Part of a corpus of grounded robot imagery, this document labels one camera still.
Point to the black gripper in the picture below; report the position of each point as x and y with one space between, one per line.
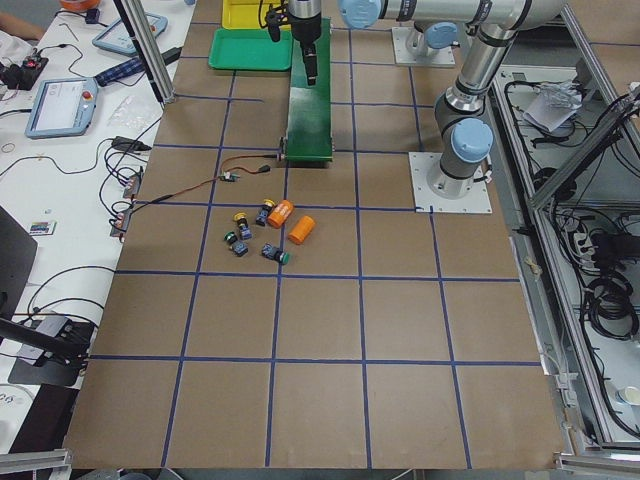
304 29

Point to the orange cylinder labelled 4680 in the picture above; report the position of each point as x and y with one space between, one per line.
280 213

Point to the yellow push button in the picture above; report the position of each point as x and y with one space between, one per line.
264 211
240 218

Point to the plain orange cylinder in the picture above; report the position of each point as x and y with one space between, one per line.
302 229

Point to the green push button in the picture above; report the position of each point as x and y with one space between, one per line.
237 246
275 254

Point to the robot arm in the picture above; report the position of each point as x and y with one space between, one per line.
467 139

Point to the green plastic tray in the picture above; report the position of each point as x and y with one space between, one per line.
250 50

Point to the green conveyor belt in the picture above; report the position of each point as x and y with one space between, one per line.
308 138

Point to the yellow plastic tray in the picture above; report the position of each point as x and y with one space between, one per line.
243 14

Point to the small green controller board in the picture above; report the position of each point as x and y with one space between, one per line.
228 176

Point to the blue plaid folded umbrella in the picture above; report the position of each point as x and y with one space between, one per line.
120 71

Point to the clear plastic bag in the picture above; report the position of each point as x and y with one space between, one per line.
135 112

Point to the near blue teach pendant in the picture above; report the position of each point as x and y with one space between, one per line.
62 108

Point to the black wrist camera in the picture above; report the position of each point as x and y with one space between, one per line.
274 18

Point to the aluminium frame post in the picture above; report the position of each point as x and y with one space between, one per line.
135 20

